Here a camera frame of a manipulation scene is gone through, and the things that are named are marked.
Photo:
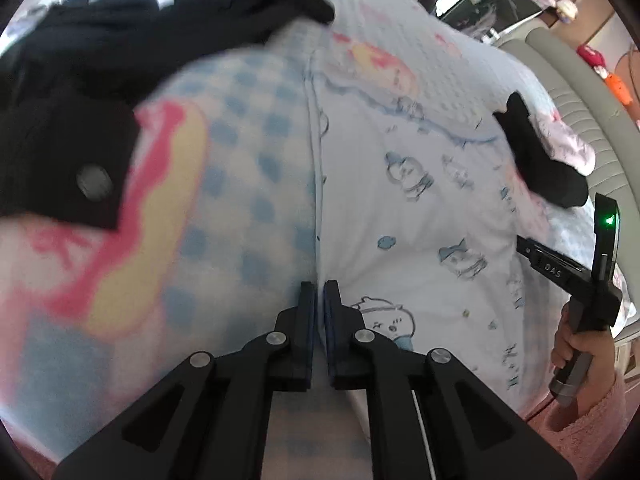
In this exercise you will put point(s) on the person's right hand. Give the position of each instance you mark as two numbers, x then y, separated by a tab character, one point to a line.
565	345

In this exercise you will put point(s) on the cartoon print pajama pants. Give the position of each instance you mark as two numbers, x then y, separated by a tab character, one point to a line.
400	220

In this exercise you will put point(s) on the black jacket with white lettering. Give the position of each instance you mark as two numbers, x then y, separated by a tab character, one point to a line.
125	35

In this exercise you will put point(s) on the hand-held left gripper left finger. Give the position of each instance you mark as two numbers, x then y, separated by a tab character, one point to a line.
310	310

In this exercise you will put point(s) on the small purple white plush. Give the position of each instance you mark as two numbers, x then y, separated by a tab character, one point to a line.
566	10

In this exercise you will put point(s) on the person's right forearm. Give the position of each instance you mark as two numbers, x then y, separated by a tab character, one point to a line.
600	410

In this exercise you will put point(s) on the blue checkered cartoon blanket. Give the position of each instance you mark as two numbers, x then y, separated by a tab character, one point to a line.
225	185

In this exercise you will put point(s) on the grey padded headboard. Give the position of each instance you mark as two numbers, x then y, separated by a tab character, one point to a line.
580	95

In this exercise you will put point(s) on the red plush toy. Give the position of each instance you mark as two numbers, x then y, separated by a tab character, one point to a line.
591	56

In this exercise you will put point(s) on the orange plush toy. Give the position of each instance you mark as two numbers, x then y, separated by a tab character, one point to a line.
617	87

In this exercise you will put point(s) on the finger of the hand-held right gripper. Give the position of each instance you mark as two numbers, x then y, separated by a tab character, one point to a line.
530	254

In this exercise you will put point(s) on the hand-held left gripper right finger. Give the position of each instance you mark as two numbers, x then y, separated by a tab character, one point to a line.
328	310

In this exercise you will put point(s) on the white charger plug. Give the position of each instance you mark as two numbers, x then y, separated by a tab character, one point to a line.
490	36

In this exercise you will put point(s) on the folded black garment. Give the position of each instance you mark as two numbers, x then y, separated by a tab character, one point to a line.
540	170

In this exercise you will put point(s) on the folded pink printed garment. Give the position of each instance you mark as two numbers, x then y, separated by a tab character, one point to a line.
570	145

